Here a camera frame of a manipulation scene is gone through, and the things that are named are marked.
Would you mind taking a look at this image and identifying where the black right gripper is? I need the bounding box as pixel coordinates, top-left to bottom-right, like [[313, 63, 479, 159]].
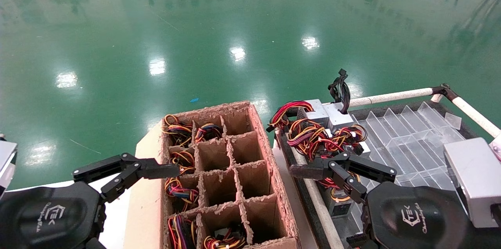
[[366, 182, 470, 249]]

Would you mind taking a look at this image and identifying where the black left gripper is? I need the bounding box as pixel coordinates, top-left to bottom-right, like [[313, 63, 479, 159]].
[[0, 182, 107, 249]]

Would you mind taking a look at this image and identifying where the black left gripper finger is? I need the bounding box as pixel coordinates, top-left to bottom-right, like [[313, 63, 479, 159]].
[[72, 153, 181, 204]]

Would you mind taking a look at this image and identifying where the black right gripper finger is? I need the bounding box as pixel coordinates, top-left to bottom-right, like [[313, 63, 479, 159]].
[[289, 151, 398, 204]]

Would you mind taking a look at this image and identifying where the power supply with colourful cables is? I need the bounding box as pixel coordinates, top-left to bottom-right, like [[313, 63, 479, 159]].
[[288, 119, 370, 163], [319, 171, 362, 218], [204, 224, 247, 249], [168, 214, 197, 249], [162, 114, 194, 147], [195, 123, 223, 143], [169, 150, 196, 175], [164, 177, 200, 212]]

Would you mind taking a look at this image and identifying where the white cart pipe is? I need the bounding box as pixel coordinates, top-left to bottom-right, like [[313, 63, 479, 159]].
[[292, 149, 345, 249], [348, 88, 435, 108], [452, 96, 501, 138]]

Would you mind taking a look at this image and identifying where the brown divided cardboard box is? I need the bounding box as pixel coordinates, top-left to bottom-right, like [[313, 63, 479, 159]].
[[123, 100, 302, 249]]

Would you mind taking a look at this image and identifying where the power supply with black connector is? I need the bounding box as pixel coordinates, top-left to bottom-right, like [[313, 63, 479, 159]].
[[346, 233, 370, 249]]

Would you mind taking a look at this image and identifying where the clear plastic divider tray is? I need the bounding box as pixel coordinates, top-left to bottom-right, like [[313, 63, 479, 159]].
[[344, 101, 468, 238]]

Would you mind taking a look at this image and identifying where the black pipe joint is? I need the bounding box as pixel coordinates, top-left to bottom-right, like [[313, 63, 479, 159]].
[[430, 83, 459, 103]]

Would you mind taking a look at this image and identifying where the power supply with red cables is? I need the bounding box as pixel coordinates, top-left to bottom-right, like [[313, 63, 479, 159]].
[[267, 99, 330, 132]]

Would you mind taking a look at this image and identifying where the power supply with black cables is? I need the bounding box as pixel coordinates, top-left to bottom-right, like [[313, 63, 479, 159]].
[[323, 69, 355, 131]]

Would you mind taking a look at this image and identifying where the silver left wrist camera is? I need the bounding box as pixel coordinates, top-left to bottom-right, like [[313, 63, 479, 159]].
[[0, 135, 18, 199]]

